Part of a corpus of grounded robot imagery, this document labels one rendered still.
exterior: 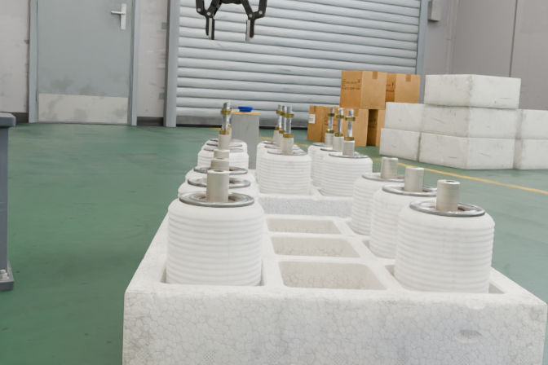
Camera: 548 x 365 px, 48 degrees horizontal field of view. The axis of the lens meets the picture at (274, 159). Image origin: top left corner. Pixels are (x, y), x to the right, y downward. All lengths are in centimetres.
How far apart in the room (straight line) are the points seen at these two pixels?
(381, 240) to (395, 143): 343
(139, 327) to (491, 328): 32
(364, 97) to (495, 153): 145
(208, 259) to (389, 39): 707
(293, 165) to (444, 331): 60
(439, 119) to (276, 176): 279
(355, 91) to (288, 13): 211
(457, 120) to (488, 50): 409
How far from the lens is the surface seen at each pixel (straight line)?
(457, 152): 374
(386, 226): 74
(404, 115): 413
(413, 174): 76
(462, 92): 372
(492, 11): 785
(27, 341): 96
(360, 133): 496
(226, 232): 58
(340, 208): 113
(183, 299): 57
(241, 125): 154
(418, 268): 63
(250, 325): 58
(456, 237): 62
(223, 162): 73
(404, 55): 770
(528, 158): 403
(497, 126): 386
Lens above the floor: 36
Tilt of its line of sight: 6 degrees down
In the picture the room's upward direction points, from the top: 3 degrees clockwise
